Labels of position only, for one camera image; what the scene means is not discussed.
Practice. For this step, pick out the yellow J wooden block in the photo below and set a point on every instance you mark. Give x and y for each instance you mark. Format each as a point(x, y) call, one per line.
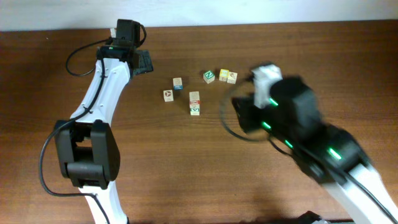
point(223, 75)

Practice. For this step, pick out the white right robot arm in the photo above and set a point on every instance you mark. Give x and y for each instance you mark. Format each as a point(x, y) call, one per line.
point(326, 153)

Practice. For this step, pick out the pretzel picture wooden block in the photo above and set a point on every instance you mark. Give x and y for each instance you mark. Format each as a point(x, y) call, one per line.
point(177, 83)

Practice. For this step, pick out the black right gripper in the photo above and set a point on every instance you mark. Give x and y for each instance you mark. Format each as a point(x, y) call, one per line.
point(240, 103)

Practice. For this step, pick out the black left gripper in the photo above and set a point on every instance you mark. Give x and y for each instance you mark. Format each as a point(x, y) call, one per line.
point(145, 63)

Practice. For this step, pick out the white back board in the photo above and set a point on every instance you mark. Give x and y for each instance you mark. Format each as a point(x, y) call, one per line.
point(87, 14)

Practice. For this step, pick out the yellow W wooden block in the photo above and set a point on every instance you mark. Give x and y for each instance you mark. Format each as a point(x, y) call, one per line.
point(232, 77)

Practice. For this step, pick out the green N wooden block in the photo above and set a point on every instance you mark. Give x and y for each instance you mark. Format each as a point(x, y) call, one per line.
point(209, 76)

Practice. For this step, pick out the soccer ball wooden block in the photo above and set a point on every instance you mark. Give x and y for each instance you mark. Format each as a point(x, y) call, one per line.
point(168, 95)

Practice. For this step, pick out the plain cream wooden block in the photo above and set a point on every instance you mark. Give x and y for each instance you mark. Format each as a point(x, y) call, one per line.
point(194, 96)

